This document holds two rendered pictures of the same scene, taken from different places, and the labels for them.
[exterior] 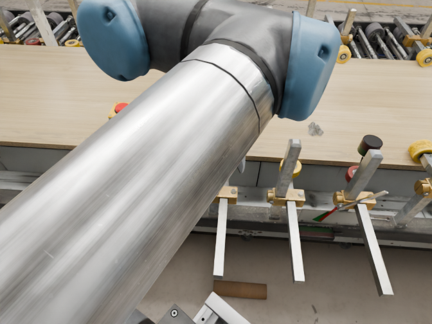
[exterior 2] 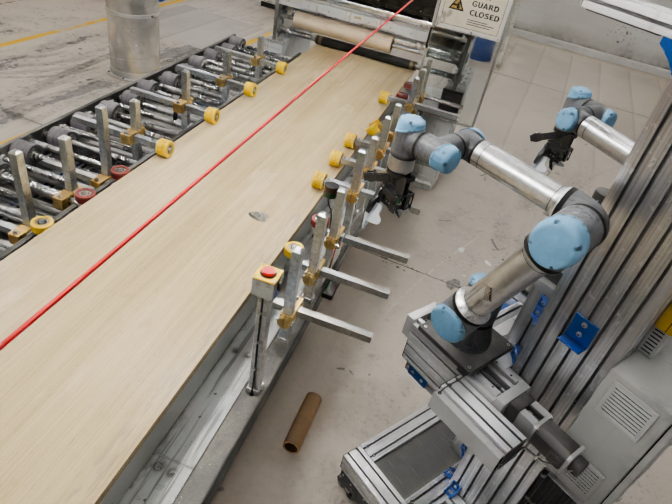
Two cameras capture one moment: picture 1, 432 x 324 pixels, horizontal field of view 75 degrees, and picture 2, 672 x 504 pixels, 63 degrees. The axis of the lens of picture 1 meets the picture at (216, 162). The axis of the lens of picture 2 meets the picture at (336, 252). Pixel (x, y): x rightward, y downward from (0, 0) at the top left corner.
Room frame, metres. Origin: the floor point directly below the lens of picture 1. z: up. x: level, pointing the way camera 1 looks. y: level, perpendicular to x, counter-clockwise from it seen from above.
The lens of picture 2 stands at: (0.33, 1.41, 2.22)
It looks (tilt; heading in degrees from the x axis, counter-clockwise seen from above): 37 degrees down; 277
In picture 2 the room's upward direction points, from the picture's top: 12 degrees clockwise
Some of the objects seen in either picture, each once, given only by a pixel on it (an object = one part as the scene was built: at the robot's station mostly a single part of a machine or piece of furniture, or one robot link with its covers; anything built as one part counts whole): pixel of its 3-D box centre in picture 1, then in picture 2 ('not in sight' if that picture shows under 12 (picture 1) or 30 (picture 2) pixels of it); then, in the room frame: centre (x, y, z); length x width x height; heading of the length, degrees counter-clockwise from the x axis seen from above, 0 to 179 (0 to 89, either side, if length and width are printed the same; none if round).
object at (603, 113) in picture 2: not in sight; (595, 116); (-0.22, -0.55, 1.61); 0.11 x 0.11 x 0.08; 44
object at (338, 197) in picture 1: (353, 199); (333, 237); (0.58, -0.51, 0.85); 0.13 x 0.06 x 0.05; 85
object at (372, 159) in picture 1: (349, 196); (333, 235); (0.58, -0.49, 0.87); 0.03 x 0.03 x 0.48; 85
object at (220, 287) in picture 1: (239, 289); (303, 421); (0.50, -0.13, 0.04); 0.30 x 0.08 x 0.08; 85
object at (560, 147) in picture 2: not in sight; (559, 144); (-0.17, -0.63, 1.46); 0.09 x 0.08 x 0.12; 141
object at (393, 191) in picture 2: not in sight; (396, 188); (0.36, 0.02, 1.46); 0.09 x 0.08 x 0.12; 141
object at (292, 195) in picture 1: (285, 197); (314, 271); (0.60, -0.26, 0.83); 0.13 x 0.06 x 0.05; 85
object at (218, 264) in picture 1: (222, 216); (315, 318); (0.53, -0.02, 0.82); 0.43 x 0.03 x 0.04; 175
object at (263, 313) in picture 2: not in sight; (259, 344); (0.64, 0.27, 0.93); 0.05 x 0.04 x 0.45; 85
